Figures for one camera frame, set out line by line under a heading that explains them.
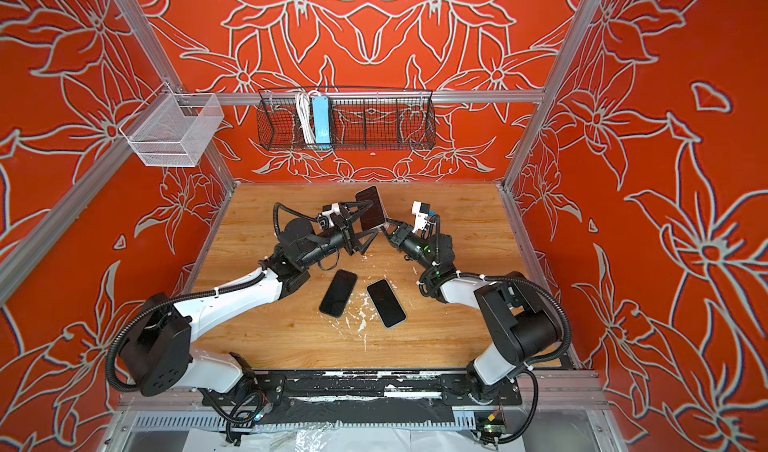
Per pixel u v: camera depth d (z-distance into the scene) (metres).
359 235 0.74
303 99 0.88
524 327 0.45
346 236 0.65
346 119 0.99
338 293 0.97
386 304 0.86
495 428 0.68
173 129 0.92
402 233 0.71
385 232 0.75
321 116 0.90
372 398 0.73
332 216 0.67
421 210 0.76
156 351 0.42
